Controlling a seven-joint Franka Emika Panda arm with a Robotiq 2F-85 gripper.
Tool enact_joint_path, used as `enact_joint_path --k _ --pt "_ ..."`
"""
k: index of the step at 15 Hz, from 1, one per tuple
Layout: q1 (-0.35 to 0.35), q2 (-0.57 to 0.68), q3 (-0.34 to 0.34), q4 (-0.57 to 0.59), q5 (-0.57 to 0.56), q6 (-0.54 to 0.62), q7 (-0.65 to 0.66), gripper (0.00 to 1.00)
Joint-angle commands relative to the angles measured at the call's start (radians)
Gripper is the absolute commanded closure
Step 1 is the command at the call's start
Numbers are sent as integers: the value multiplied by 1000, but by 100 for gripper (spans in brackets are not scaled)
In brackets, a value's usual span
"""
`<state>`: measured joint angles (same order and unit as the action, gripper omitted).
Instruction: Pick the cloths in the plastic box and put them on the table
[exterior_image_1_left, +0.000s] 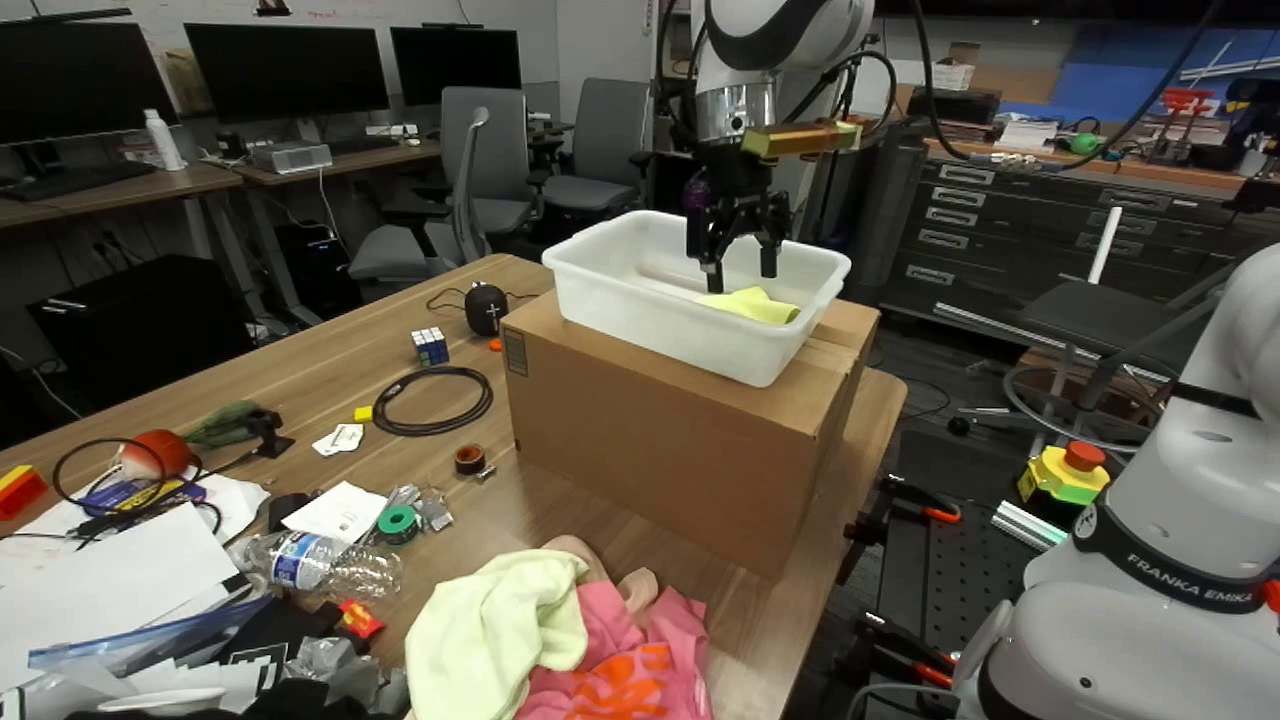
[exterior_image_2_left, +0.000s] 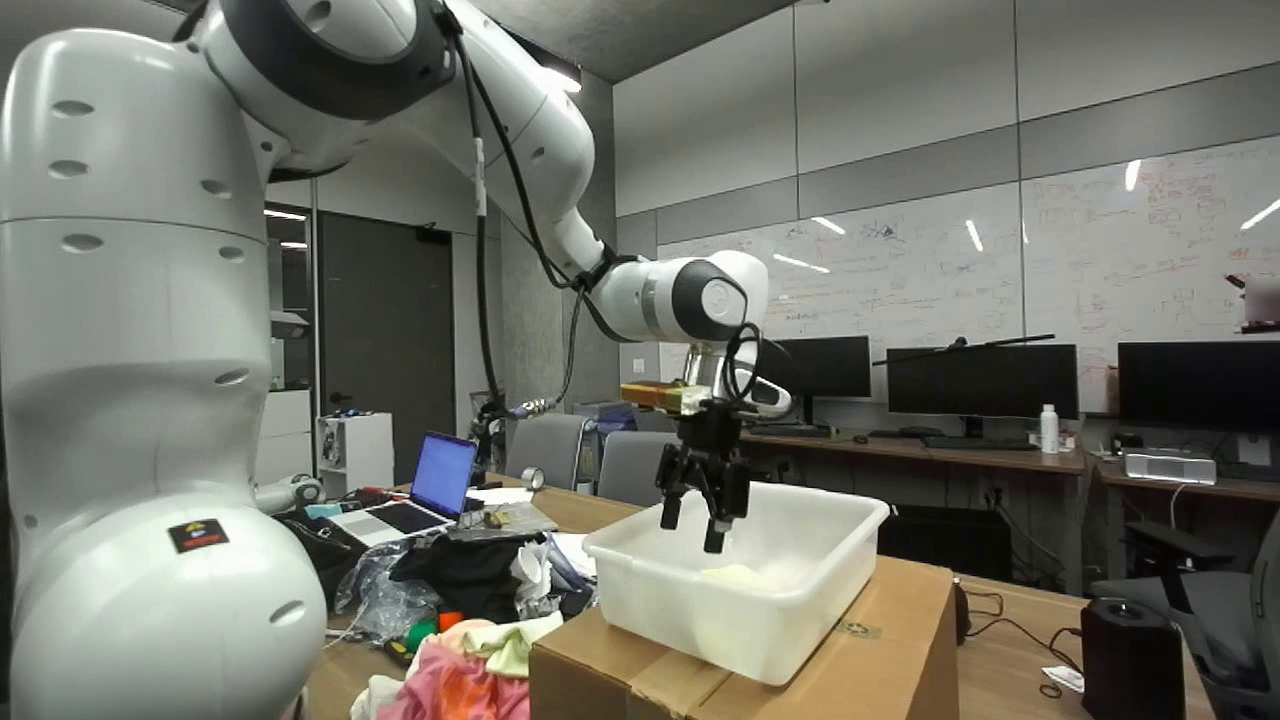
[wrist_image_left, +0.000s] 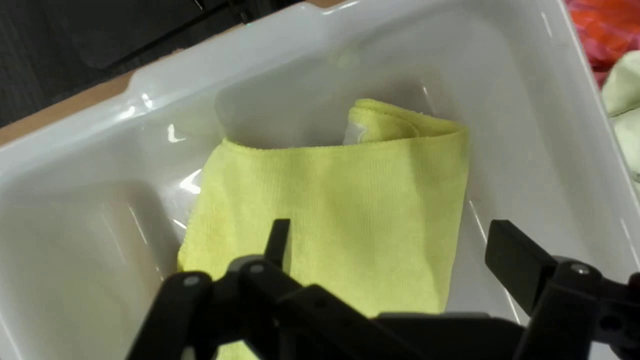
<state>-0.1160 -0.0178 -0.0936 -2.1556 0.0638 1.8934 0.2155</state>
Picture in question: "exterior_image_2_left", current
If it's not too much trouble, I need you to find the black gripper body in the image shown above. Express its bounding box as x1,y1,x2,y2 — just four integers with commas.
670,395,752,471

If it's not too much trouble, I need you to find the light green cloth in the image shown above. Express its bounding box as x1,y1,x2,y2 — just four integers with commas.
455,607,570,680

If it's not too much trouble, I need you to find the peach cloth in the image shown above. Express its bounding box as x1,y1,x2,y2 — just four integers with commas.
419,616,469,655

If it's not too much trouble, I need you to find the pink red cloth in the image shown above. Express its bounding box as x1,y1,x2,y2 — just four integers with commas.
438,660,537,720

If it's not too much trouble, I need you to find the white cloth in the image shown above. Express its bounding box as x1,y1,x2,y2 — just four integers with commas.
347,672,411,720

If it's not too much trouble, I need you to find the white plastic box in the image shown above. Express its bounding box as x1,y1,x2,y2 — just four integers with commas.
579,475,892,692

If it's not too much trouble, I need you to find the brown cardboard box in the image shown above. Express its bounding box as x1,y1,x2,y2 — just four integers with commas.
529,555,963,720

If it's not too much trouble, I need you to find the gray office chair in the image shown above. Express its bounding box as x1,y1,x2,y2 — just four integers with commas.
593,426,688,512
1123,512,1280,720
511,409,600,497

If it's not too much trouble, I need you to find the black computer monitor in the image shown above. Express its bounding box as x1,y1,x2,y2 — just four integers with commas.
885,340,1084,447
758,333,877,430
1116,340,1280,435

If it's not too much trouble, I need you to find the gray flat tray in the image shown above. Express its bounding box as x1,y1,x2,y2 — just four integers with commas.
450,499,565,549

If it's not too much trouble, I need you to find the black fabric bag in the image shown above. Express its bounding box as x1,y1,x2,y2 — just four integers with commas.
394,531,552,622

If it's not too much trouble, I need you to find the silver laptop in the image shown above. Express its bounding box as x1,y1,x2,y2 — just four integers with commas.
326,430,486,552

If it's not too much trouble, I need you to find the black keyboard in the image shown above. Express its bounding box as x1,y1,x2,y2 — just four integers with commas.
916,426,1031,457

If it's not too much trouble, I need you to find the white computer tower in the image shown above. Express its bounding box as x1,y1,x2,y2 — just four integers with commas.
315,409,399,499

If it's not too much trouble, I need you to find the small white adapter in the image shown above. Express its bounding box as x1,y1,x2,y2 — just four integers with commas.
1036,660,1089,701

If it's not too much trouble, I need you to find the white cabinet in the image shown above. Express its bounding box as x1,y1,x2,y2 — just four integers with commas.
255,389,315,489

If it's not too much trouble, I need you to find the black cylinder speaker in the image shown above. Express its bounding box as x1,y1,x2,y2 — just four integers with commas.
1081,592,1191,720

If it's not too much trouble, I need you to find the gray desktop device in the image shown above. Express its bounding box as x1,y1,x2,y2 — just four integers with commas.
1121,447,1221,489

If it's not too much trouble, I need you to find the white wall whiteboard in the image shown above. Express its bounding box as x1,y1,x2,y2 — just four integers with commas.
652,130,1280,404

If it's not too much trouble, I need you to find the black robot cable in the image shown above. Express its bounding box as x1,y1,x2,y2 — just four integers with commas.
445,22,802,426

